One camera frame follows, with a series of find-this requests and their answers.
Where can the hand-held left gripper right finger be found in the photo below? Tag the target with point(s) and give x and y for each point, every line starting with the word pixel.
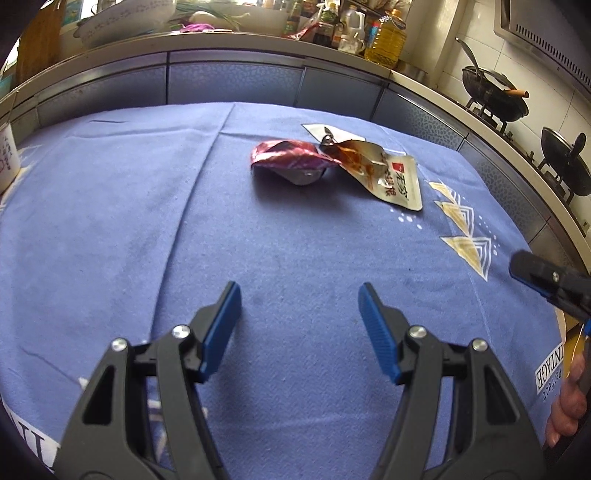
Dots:
pixel 378 327

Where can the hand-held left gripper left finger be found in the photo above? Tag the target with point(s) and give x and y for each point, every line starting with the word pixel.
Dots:
pixel 224 327

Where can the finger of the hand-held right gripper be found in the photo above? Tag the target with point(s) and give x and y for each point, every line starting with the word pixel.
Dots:
pixel 531 270

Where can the beige snack pouch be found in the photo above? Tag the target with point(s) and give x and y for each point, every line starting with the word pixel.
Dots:
pixel 392 180

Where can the red foil wrapper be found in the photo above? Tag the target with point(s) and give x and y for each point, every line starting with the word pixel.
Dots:
pixel 286 154

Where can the person's right hand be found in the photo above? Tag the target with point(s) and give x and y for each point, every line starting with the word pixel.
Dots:
pixel 565 410

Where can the black pan with lid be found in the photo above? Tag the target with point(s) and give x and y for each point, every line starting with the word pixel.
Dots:
pixel 565 161

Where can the blue printed tablecloth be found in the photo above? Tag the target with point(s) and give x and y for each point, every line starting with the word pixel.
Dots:
pixel 138 221

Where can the gas stove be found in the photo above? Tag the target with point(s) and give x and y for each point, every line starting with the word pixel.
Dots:
pixel 521 134

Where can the black wok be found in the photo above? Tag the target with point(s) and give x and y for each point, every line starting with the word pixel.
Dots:
pixel 496 99

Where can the steel bowl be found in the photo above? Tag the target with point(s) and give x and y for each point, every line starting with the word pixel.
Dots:
pixel 415 71

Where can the steel range hood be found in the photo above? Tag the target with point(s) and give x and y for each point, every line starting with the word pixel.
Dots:
pixel 545 32

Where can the grey kitchen cabinets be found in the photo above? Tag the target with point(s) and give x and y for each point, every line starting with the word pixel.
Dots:
pixel 231 78

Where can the yellow cooking oil bottle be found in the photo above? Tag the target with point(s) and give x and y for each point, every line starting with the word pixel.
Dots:
pixel 385 41

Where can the white mug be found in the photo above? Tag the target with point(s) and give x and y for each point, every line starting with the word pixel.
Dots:
pixel 7 159

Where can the white plastic jug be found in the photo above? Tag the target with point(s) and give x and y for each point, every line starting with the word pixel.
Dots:
pixel 352 30

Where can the purple plastic bag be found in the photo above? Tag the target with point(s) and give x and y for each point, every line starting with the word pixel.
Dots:
pixel 196 27

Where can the red snack bag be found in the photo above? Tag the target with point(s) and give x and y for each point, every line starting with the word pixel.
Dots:
pixel 302 31

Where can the green onions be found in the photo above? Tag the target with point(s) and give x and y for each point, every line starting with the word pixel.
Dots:
pixel 217 9

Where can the white enamel basin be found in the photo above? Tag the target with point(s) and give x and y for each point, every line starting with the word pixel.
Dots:
pixel 124 23

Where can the cluster of condiment bottles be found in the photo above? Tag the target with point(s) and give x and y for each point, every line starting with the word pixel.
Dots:
pixel 314 14

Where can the wooden cutting board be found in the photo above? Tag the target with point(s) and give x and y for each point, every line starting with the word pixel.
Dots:
pixel 39 41

